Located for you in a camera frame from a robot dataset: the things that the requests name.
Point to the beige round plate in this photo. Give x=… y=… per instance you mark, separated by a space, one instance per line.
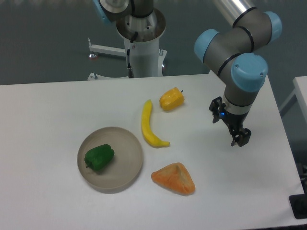
x=122 y=170

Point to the orange triangular bread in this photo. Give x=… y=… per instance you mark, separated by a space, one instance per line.
x=175 y=177

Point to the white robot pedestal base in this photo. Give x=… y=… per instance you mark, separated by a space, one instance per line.
x=141 y=36

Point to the black clamp at table edge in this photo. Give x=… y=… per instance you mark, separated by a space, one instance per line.
x=299 y=202

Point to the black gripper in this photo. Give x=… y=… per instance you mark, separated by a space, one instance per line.
x=234 y=122

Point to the white side table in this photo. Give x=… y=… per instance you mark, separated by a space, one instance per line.
x=298 y=94

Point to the yellow banana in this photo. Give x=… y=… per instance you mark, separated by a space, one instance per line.
x=149 y=136

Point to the green bell pepper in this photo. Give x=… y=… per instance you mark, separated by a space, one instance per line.
x=98 y=157

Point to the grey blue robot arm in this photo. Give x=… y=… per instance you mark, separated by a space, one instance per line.
x=229 y=56

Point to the yellow bell pepper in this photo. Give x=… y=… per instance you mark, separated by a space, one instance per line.
x=171 y=99

